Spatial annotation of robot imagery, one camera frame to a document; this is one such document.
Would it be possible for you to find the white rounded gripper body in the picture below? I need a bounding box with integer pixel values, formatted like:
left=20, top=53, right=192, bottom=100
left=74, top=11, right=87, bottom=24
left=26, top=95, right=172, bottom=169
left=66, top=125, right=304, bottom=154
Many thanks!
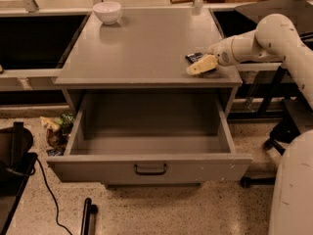
left=208, top=39, right=238, bottom=67

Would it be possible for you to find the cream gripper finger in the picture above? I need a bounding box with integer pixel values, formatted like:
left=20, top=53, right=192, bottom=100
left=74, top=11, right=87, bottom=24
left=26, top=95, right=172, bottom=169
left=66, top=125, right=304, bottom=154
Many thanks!
left=186, top=54, right=217, bottom=75

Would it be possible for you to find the blue rxbar blueberry bar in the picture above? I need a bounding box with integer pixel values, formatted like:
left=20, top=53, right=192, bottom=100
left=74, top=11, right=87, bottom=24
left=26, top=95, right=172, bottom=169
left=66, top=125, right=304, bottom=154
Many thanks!
left=185, top=52, right=203, bottom=64

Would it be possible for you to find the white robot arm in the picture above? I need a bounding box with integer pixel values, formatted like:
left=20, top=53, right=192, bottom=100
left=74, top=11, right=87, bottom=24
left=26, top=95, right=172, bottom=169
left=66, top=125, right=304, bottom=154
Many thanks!
left=187, top=14, right=313, bottom=235

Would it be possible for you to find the grey drawer cabinet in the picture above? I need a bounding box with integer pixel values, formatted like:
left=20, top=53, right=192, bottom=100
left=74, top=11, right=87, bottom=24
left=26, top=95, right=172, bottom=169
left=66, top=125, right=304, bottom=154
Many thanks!
left=55, top=7, right=242, bottom=113

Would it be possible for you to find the open grey top drawer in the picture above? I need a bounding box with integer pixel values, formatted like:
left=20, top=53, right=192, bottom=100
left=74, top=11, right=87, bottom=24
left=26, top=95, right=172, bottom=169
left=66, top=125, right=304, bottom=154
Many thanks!
left=47, top=92, right=252, bottom=187

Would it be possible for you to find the wooden rolling pin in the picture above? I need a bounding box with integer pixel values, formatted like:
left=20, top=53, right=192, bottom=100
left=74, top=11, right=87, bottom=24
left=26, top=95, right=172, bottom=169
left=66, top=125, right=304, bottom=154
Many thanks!
left=170, top=0, right=194, bottom=4

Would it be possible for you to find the black office chair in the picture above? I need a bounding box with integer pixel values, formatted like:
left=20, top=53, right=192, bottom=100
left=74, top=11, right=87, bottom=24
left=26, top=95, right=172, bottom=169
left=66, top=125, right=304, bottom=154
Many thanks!
left=234, top=0, right=313, bottom=189

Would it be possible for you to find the white ceramic bowl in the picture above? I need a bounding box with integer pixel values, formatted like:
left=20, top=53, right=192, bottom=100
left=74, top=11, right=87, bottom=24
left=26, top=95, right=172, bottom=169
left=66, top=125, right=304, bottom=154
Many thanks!
left=93, top=1, right=122, bottom=24

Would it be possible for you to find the pile of snack bags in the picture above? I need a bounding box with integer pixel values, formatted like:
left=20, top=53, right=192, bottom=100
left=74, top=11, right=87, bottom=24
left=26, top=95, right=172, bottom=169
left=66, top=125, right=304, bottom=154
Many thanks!
left=40, top=114, right=74, bottom=157

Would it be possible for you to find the black floor stand bar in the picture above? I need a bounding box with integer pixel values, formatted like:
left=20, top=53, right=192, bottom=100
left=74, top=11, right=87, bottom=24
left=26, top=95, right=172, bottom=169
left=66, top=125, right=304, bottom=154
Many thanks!
left=80, top=198, right=98, bottom=235

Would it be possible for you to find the black equipment on left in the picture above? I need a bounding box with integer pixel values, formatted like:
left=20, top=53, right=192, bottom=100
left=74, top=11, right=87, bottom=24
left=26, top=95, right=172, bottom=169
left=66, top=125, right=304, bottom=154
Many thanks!
left=0, top=121, right=37, bottom=235

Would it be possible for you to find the dark metal drawer handle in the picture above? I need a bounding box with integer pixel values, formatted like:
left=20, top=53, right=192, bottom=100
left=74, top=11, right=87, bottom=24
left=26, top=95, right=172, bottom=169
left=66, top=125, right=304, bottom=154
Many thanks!
left=133, top=164, right=167, bottom=176

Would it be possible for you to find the black power cable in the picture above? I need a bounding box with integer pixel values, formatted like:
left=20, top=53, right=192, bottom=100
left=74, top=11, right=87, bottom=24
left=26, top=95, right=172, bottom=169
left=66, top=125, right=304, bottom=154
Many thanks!
left=34, top=157, right=74, bottom=235

